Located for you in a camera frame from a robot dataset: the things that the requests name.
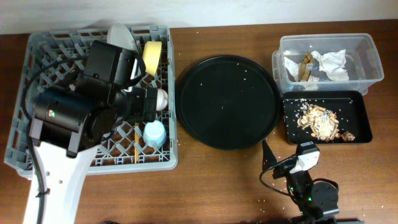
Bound food scraps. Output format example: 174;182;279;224
296;103;356;142

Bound white paper napkin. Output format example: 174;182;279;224
284;49;349;83

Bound white round plate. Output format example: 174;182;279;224
106;23;137;51

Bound yellow bowl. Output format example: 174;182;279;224
142;41;162;77

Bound clear plastic bin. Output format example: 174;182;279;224
272;34;384;95

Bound brown wrapper waste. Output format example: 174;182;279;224
298;52;314;82

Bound pink plastic cup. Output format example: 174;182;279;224
156;88;169;111

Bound black rectangular tray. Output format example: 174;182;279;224
282;91;373;144

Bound blue plastic cup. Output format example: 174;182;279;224
143;120;167;148

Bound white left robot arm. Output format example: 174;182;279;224
24;73;169;223

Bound grey dishwasher rack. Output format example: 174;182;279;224
4;25;178;179

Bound wooden chopstick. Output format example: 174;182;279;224
134;123;139;164

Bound round black tray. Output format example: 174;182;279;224
175;55;281;151

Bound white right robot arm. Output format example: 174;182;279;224
259;141;339;223

